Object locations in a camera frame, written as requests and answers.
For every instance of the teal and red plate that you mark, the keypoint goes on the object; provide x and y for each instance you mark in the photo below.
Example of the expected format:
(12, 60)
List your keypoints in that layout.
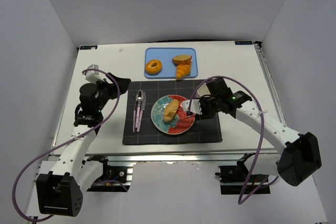
(174, 127)

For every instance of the sliced round bread loaf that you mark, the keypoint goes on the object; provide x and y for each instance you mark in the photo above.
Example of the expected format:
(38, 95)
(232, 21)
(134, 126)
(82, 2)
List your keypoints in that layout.
(182, 59)

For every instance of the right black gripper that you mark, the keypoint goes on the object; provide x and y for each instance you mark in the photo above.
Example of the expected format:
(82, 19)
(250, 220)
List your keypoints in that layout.
(203, 107)

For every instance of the right blue corner label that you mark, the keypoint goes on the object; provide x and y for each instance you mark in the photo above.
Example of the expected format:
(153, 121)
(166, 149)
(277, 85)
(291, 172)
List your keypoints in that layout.
(244, 42)

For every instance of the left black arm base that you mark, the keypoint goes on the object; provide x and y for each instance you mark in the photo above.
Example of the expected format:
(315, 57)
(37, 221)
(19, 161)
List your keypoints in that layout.
(112, 175)

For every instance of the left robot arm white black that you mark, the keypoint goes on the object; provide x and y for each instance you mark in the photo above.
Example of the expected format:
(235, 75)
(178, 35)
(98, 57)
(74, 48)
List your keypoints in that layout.
(61, 190)

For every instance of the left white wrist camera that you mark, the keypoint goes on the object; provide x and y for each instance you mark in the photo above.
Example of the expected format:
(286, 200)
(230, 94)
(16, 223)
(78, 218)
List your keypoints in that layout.
(93, 76)

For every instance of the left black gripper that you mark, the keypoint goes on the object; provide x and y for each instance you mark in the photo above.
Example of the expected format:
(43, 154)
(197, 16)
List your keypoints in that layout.
(113, 87)

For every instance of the orange donut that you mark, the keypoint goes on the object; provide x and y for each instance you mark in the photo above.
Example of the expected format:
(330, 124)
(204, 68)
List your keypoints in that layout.
(153, 67)

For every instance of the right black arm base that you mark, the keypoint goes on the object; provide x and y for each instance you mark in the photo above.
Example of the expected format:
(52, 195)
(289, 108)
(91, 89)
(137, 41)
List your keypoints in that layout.
(233, 176)

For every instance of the dark checked placemat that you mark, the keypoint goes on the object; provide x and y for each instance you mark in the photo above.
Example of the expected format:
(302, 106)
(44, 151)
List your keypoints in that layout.
(203, 131)

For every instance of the long tan bread roll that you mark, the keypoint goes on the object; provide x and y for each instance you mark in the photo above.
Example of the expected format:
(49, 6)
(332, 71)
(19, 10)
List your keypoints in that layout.
(171, 110)

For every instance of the pink handled fork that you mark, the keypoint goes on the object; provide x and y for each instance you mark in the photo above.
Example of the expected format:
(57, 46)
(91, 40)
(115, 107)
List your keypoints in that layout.
(136, 96)

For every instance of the golden croissant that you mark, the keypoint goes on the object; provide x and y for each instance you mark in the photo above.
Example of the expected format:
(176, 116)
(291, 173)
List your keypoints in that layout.
(182, 71)

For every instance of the blue corner label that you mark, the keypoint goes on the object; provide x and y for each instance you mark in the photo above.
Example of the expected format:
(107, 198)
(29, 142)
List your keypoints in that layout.
(244, 42)
(88, 47)

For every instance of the left blue corner label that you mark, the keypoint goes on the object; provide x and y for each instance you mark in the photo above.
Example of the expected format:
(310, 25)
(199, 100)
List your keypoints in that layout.
(88, 47)

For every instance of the pink handled spoon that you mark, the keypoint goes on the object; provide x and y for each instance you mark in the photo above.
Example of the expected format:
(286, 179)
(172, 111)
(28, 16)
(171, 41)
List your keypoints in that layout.
(140, 99)

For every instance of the pink handled knife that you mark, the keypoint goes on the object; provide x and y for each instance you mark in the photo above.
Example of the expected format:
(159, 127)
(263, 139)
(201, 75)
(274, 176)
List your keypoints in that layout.
(142, 110)

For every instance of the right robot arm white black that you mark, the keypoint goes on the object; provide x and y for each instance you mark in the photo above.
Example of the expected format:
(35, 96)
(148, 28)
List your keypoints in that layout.
(298, 155)

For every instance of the white ceramic mug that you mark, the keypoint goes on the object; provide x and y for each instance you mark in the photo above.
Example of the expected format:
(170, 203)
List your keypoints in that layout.
(201, 91)

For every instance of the blue plastic tray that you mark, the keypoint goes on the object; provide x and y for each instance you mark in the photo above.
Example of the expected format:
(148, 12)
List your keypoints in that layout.
(165, 55)

